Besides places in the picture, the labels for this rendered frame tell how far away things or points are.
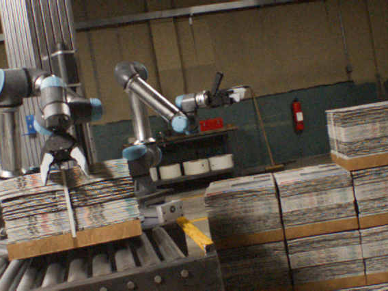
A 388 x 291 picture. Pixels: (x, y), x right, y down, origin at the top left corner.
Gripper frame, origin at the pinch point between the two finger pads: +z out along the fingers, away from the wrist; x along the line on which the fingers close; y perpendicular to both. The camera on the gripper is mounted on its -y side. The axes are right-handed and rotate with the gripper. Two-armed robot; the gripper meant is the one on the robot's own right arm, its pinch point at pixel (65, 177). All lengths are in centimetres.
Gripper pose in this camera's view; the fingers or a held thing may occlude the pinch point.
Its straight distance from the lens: 140.6
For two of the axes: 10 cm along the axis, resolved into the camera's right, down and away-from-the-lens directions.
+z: 2.5, 8.2, -5.1
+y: -0.5, 5.3, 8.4
